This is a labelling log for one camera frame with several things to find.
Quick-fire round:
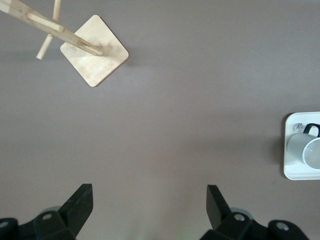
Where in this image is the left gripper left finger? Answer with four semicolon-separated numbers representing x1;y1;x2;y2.
17;183;94;240

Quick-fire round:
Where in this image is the cream tray with rabbit print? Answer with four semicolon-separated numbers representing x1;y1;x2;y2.
283;111;320;181

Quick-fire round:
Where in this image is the white smiley mug black handle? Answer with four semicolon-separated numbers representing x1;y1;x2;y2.
286;122;320;171

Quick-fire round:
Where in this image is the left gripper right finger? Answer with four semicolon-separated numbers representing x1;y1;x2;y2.
199;184;270;240

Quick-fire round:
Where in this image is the wooden mug tree stand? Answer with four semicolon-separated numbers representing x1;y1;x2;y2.
0;0;130;88

